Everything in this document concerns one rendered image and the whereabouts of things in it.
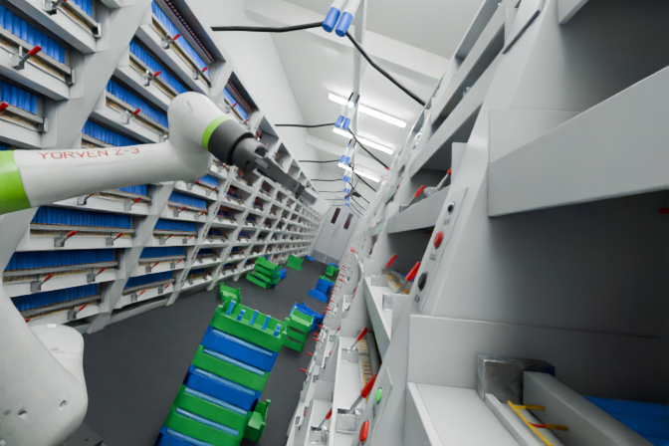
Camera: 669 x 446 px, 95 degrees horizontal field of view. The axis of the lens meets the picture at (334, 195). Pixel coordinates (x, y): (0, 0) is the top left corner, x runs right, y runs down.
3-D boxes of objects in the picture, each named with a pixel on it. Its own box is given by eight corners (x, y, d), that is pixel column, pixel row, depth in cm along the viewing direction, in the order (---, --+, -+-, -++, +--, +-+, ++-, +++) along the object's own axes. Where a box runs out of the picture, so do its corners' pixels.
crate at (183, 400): (171, 404, 118) (181, 384, 119) (191, 377, 138) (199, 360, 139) (244, 433, 119) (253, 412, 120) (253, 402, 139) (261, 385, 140)
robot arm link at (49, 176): (19, 177, 53) (11, 136, 58) (36, 219, 60) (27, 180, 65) (222, 153, 77) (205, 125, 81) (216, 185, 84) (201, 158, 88)
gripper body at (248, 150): (239, 168, 73) (270, 190, 72) (225, 158, 65) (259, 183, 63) (258, 143, 74) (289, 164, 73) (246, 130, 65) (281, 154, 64)
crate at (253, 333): (208, 325, 122) (217, 306, 122) (222, 310, 142) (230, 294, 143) (278, 353, 123) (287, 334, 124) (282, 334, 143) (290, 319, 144)
